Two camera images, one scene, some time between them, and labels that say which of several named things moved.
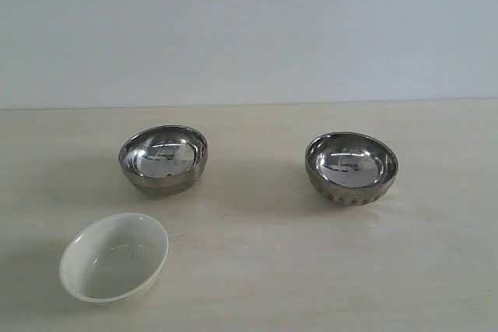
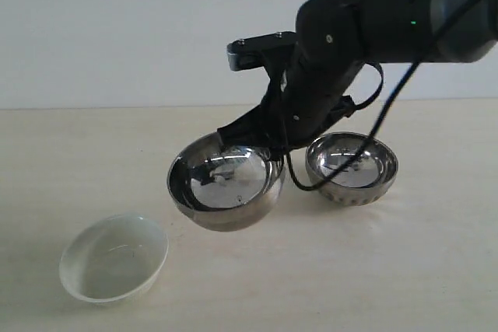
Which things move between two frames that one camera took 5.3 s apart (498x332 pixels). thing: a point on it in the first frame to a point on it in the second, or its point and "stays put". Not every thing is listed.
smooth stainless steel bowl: [164, 160] to [218, 187]
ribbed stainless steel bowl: [352, 169] stays put
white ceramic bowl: [113, 256] stays put
